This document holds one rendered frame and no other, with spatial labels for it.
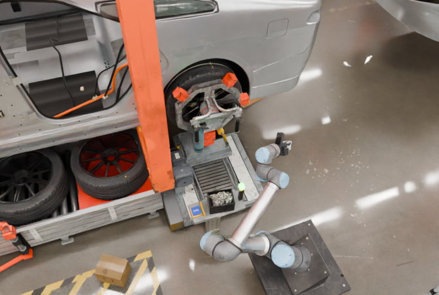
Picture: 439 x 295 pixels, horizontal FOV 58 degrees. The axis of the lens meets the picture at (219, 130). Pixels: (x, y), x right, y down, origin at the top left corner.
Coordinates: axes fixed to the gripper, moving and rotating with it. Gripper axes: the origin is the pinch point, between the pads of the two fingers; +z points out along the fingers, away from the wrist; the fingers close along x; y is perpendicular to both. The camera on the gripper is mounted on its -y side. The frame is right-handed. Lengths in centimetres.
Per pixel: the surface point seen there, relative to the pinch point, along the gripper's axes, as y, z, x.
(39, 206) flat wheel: 43, -110, -160
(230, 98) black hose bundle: -30, 0, -52
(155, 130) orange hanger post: -18, -75, -54
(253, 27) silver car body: -82, 4, -29
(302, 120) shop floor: 11, 146, -70
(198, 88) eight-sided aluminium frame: -40, -18, -67
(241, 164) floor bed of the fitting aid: 41, 57, -89
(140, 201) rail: 51, -47, -116
